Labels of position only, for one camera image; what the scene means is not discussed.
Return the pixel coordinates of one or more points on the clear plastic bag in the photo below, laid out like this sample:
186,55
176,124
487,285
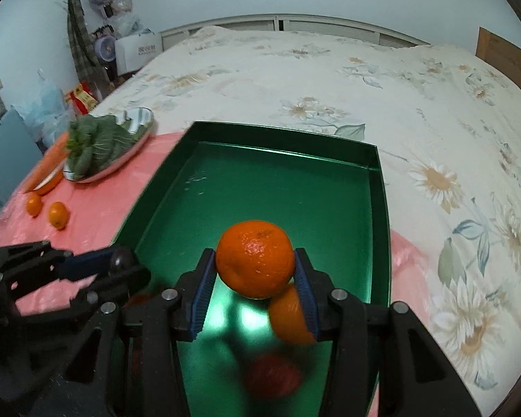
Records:
123,2
130,22

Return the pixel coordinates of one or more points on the pink plastic sheet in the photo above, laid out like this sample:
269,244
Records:
95,208

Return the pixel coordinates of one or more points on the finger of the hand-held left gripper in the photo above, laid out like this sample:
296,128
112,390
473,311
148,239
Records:
87,265
113,289

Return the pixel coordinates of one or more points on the green leafy vegetable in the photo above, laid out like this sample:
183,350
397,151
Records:
91,143

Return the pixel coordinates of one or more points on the large orange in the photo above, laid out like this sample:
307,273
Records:
255,258
288,317

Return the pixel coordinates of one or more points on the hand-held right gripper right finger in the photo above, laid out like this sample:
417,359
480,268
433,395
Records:
306,299

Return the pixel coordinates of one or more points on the blue-rimmed white plate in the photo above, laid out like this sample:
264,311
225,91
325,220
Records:
136,118

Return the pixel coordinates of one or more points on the white paper bag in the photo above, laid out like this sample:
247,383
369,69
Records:
136,50

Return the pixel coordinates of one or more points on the pale plastic bag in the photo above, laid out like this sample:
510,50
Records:
54,128

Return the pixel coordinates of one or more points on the dark purple plum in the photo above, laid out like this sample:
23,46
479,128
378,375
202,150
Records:
122,260

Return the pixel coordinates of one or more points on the plaid scarf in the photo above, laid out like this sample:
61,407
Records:
80,39

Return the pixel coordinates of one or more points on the light blue suitcase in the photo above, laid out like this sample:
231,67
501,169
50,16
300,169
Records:
4,152

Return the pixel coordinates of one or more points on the red and yellow sack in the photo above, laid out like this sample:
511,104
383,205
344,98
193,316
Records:
82,97

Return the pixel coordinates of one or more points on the wooden bed headboard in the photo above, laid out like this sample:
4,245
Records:
503,58

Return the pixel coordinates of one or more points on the carrot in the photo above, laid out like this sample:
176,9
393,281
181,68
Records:
47,165

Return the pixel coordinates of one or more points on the orange-rimmed white plate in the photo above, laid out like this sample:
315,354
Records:
48,187

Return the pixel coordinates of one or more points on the floral quilt bed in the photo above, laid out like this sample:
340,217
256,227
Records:
286,74

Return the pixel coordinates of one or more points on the small orange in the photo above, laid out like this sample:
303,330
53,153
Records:
34,204
58,215

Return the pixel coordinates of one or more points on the blue plastic bag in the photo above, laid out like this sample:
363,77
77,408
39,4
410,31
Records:
47,95

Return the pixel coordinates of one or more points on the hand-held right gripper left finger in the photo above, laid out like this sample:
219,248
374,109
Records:
202,295

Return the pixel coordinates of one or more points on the white slatted radiator cover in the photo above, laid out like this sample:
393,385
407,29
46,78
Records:
286,24

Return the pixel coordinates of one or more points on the green tray box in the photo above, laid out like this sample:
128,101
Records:
265,182

